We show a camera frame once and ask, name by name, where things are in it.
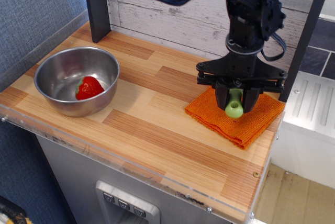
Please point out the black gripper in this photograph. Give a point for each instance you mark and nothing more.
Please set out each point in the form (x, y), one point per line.
(245, 72)

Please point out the green handled grey spatula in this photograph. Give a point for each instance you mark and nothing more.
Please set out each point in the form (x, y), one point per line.
(234, 108)

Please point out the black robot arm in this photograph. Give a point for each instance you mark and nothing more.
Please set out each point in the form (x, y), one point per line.
(252, 23)

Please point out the folded orange cloth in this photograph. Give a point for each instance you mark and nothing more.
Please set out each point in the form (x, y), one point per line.
(240, 131)

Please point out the white ribbed side cabinet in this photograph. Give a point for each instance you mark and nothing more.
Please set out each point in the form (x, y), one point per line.
(305, 138)

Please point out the clear acrylic edge guard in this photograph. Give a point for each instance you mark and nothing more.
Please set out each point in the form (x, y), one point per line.
(192, 196)

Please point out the red toy strawberry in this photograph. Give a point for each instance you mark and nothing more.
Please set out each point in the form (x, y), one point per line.
(88, 87)

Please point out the stainless steel bowl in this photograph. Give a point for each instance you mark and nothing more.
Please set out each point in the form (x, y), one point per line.
(58, 76)

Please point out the silver dispenser button panel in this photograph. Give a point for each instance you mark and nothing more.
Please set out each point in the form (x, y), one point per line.
(119, 206)

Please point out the grey toy fridge cabinet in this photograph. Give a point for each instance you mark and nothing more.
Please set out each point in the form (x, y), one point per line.
(77, 175)

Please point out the yellow object at corner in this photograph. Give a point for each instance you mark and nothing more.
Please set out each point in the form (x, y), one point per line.
(23, 220)

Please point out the dark grey right post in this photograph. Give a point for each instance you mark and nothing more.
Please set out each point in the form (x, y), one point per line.
(301, 47)

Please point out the dark grey post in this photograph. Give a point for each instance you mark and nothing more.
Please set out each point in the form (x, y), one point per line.
(301, 47)
(99, 19)

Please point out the dark grey left post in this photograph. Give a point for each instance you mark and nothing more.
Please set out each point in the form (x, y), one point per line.
(99, 19)

